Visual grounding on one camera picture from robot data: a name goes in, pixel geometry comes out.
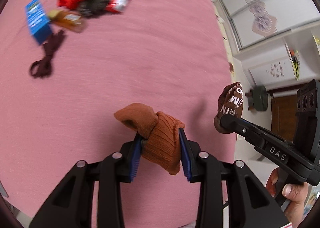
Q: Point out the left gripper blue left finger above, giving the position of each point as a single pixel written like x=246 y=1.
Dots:
x=135 y=156

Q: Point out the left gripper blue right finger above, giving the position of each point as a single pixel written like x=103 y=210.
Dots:
x=185 y=154

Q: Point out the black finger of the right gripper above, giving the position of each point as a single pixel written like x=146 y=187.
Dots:
x=236 y=125

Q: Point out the brown lettered sock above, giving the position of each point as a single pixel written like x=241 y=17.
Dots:
x=230 y=102

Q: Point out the orange knitted sock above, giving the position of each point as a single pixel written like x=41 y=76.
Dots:
x=160 y=132

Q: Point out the black fuzzy sock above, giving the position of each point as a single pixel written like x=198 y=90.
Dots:
x=92 y=8

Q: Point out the person right hand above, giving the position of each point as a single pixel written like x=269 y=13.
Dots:
x=297 y=194

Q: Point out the dark green round stool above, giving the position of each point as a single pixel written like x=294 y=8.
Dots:
x=257 y=99

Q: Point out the sliding wardrobe flower doors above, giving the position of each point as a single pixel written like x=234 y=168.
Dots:
x=256 y=20

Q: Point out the pink bed sheet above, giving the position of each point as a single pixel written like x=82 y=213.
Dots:
x=167 y=54

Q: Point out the dark brown hair band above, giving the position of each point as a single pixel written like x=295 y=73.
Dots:
x=43 y=68

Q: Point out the amber small bottle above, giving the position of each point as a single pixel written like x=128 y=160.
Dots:
x=68 y=20

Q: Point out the blue small carton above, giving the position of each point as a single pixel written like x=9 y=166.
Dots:
x=37 y=21

